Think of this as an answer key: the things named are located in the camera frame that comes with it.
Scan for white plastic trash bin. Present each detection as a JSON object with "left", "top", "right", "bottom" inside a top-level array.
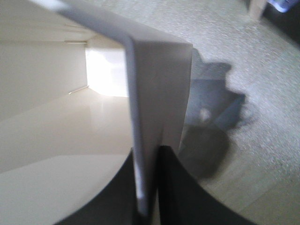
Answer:
[{"left": 0, "top": 0, "right": 193, "bottom": 225}]

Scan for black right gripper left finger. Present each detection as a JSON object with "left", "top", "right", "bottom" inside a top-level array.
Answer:
[{"left": 56, "top": 149, "right": 136, "bottom": 225}]

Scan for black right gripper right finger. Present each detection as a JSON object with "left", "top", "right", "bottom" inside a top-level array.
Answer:
[{"left": 158, "top": 146, "right": 253, "bottom": 225}]

